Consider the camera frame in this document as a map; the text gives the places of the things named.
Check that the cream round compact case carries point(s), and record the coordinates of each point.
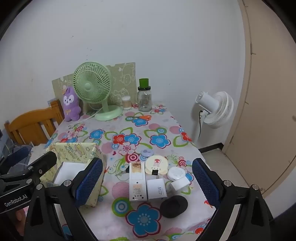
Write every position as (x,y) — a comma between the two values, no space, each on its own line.
(156,163)

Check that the beige cartoon print board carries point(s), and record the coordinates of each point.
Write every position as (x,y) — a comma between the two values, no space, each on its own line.
(121,78)

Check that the black oval pouch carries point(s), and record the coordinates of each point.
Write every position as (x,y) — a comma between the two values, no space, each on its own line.
(174,206)

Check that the purple plush toy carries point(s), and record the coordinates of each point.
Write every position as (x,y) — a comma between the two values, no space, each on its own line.
(70,104)

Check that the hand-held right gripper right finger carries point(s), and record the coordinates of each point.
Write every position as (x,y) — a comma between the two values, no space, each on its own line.
(205,183)

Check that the green desk fan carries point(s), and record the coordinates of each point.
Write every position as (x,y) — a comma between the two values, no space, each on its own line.
(92,83)

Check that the cotton swab container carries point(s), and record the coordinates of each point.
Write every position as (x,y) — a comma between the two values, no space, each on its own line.
(126,103)

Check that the white standing fan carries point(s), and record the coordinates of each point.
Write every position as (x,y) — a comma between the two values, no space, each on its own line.
(219,109)

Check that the small purple round gadget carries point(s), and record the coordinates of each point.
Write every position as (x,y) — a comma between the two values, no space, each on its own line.
(147,153)

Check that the yellow cartoon storage box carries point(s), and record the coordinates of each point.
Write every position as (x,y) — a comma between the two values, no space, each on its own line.
(69,149)

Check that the black plastic key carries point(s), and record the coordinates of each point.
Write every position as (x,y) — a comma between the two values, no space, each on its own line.
(126,171)

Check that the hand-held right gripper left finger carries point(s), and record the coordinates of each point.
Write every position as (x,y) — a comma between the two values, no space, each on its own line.
(91,180)

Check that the glass jar with green lid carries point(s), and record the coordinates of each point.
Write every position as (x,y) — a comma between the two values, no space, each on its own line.
(144,99)

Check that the person's left hand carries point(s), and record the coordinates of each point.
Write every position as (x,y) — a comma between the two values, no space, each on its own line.
(20,217)

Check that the white cardboard box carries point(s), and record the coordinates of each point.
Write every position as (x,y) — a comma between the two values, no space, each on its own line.
(67,171)

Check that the white round case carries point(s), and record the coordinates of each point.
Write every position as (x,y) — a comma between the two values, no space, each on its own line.
(176,173)

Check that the white cube plug adapter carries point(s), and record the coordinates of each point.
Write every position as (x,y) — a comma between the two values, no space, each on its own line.
(180,184)

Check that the white rectangular printed box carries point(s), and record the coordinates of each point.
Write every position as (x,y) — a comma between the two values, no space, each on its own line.
(138,183)

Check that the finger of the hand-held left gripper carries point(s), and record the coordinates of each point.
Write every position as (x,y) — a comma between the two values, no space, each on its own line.
(21,153)
(46,160)

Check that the blue plaid bedding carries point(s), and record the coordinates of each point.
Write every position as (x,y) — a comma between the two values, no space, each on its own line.
(22,165)

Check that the white charger block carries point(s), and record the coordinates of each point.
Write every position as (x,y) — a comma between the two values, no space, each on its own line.
(156,188)

